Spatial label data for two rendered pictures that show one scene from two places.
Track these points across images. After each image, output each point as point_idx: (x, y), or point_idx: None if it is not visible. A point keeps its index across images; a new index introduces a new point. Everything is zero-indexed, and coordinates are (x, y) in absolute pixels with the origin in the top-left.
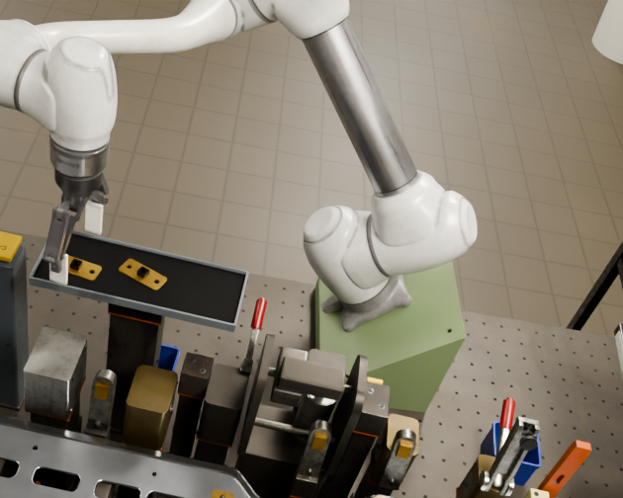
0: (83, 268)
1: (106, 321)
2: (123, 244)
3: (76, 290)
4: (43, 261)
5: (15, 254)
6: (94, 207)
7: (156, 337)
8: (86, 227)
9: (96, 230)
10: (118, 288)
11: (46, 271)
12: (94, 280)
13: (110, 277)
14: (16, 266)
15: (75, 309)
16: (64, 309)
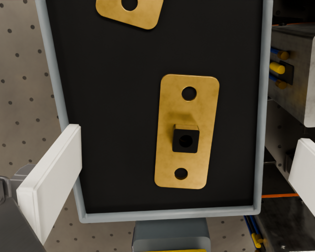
0: (184, 117)
1: (45, 60)
2: (53, 52)
3: (265, 106)
4: (192, 204)
5: (171, 245)
6: (44, 208)
7: None
8: (79, 170)
9: (77, 141)
10: (220, 3)
11: (219, 186)
12: (213, 77)
13: (187, 41)
14: (189, 228)
15: (46, 96)
16: (51, 106)
